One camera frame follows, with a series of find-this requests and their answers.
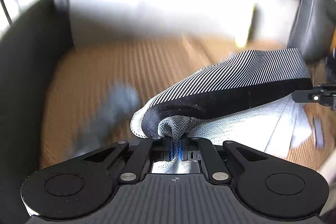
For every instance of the woven bamboo seat mat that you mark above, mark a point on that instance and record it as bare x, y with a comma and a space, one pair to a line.
83, 77

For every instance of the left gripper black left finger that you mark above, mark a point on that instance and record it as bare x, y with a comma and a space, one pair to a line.
145, 154

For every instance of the dark leather cushion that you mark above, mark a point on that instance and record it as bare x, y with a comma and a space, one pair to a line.
313, 29

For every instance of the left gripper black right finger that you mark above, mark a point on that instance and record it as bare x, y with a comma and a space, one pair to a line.
210, 163

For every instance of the dark grey knit garment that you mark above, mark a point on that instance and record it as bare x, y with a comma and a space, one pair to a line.
120, 104

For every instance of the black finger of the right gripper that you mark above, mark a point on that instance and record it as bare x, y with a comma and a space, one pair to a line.
306, 96

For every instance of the light grey herringbone shirt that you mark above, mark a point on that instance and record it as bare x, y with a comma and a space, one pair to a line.
246, 99

